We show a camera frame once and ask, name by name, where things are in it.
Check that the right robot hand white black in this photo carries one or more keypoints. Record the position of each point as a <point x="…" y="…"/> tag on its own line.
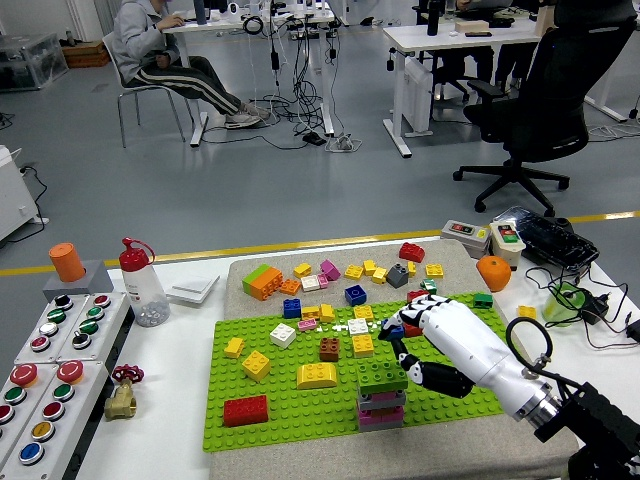
<point x="460" y="340"/>

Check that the lime green long brick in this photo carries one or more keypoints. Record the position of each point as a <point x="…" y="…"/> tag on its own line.
<point x="382" y="375"/>

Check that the grey long brick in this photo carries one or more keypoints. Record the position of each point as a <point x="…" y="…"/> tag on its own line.
<point x="365" y="401"/>

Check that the grey base brick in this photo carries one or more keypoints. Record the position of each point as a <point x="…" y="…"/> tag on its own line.
<point x="380" y="427"/>

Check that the magenta long brick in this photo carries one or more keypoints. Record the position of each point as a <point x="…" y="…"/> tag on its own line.
<point x="365" y="419"/>

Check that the large orange brick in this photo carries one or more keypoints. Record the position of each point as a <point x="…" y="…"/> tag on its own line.
<point x="270" y="287"/>

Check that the blue toy brick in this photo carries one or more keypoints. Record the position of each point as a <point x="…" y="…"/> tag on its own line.
<point x="356" y="295"/>
<point x="292" y="308"/>
<point x="399" y="333"/>

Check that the yellow toy brick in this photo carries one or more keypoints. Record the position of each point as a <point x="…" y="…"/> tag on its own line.
<point x="435" y="271"/>
<point x="326" y="314"/>
<point x="362" y="346"/>
<point x="379" y="275"/>
<point x="310" y="313"/>
<point x="302" y="270"/>
<point x="363" y="313"/>
<point x="526" y="312"/>
<point x="234" y="347"/>
<point x="353" y="272"/>
<point x="370" y="267"/>

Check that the green baseplate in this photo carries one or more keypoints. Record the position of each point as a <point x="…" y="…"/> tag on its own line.
<point x="227" y="377"/>

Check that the dark green brick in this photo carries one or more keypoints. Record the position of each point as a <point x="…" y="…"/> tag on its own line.
<point x="482" y="301"/>

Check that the red square brick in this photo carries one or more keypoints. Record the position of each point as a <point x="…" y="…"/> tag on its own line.
<point x="412" y="331"/>
<point x="415" y="295"/>

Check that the green and white brick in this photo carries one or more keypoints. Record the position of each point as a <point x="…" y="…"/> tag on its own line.
<point x="428" y="286"/>

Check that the orange fruit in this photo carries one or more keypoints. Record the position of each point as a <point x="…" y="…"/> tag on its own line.
<point x="494" y="274"/>

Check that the narrow yellow brick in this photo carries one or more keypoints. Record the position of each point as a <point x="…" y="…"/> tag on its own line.
<point x="412" y="268"/>

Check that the magenta square brick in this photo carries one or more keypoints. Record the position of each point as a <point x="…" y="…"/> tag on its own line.
<point x="384" y="397"/>

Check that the red curved brick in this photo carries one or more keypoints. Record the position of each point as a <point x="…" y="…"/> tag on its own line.
<point x="411" y="252"/>

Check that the tiny white pieces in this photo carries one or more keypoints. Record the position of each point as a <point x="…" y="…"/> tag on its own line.
<point x="340" y="327"/>

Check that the brown square brick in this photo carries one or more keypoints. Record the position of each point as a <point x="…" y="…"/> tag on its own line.
<point x="329" y="350"/>

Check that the black power adapter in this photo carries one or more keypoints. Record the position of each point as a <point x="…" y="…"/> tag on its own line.
<point x="595" y="307"/>

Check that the yellow curved brick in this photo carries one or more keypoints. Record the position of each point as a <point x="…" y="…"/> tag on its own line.
<point x="317" y="377"/>

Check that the small pink brick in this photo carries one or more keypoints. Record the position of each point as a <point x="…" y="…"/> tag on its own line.
<point x="324" y="282"/>

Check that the pink flat brick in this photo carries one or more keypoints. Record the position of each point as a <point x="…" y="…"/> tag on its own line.
<point x="307" y="326"/>

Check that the grey-brown mat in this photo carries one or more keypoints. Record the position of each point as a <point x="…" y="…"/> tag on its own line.
<point x="350" y="460"/>

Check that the black plug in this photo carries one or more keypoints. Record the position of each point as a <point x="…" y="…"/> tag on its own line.
<point x="634" y="331"/>

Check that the small orange brick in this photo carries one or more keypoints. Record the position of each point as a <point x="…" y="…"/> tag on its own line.
<point x="290" y="286"/>

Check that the large yellow square brick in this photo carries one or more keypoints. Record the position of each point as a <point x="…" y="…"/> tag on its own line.
<point x="256" y="366"/>

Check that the red long brick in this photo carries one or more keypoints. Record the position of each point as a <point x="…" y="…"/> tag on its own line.
<point x="245" y="411"/>

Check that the white floor power strip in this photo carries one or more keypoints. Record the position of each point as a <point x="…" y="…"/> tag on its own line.
<point x="344" y="144"/>

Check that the black office chair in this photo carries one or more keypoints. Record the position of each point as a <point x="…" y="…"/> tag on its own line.
<point x="550" y="115"/>

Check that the white computer tower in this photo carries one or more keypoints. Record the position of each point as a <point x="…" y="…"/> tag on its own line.
<point x="417" y="100"/>

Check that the black floor power strip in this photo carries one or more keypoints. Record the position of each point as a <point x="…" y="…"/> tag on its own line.
<point x="314" y="139"/>

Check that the white square panel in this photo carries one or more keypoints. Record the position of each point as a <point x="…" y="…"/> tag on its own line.
<point x="192" y="290"/>

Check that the black phone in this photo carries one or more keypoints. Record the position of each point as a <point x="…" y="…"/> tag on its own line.
<point x="479" y="34"/>

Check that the wooden box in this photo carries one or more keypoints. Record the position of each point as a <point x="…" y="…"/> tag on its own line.
<point x="470" y="26"/>

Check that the black bottle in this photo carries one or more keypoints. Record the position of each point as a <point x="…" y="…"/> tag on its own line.
<point x="435" y="20"/>

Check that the squeeze bottle red cap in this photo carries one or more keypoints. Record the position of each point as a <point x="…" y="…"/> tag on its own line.
<point x="142" y="285"/>

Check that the brass valve red handwheel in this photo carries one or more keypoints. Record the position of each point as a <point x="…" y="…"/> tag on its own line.
<point x="120" y="402"/>

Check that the grey four-button box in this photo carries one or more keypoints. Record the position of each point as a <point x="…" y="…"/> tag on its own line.
<point x="50" y="330"/>
<point x="100" y="325"/>

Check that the grey block base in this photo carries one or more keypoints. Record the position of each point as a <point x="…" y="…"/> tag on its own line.
<point x="95" y="285"/>

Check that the grey emergency-stop button box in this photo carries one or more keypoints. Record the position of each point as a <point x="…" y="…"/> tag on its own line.
<point x="75" y="400"/>
<point x="30" y="395"/>

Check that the orange cylinder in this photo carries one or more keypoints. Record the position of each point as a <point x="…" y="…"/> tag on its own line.
<point x="67" y="262"/>

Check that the blue bottle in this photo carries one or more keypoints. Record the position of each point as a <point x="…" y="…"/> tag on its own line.
<point x="201" y="12"/>

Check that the seated person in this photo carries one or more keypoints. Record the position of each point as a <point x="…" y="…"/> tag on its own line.
<point x="140" y="45"/>

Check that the white cabinet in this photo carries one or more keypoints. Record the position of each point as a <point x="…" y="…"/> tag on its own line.
<point x="15" y="200"/>

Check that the wooden pallet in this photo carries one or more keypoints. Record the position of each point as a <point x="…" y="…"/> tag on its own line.
<point x="87" y="56"/>

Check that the clear plastic crate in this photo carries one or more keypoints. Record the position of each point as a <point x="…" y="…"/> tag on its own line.
<point x="30" y="65"/>

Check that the grey switch box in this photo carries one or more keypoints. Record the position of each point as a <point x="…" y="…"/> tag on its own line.
<point x="462" y="240"/>

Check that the white switch box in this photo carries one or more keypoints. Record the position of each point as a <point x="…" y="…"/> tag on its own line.
<point x="507" y="250"/>

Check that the metal frame chair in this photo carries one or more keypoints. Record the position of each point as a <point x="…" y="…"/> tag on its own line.
<point x="150" y="89"/>

